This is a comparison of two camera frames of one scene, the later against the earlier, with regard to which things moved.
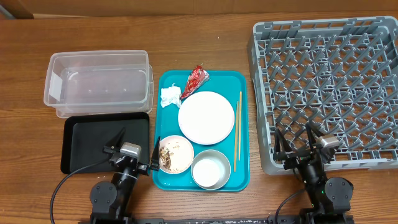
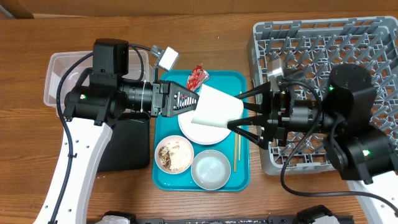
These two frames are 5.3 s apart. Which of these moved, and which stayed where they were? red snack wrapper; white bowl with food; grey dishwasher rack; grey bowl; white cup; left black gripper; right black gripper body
Moved: right black gripper body; white cup; left black gripper
Stayed: white bowl with food; red snack wrapper; grey bowl; grey dishwasher rack
